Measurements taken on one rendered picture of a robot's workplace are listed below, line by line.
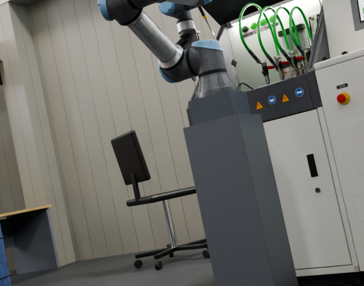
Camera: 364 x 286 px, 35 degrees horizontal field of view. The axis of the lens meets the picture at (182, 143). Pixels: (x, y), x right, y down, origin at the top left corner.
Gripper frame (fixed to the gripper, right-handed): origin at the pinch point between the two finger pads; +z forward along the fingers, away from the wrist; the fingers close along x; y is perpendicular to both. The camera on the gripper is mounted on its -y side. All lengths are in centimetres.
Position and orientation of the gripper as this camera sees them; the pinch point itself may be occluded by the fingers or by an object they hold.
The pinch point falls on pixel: (192, 78)
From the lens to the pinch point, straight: 248.9
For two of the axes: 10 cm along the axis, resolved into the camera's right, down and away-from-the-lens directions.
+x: 4.8, -0.4, 8.7
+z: 2.0, 9.8, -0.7
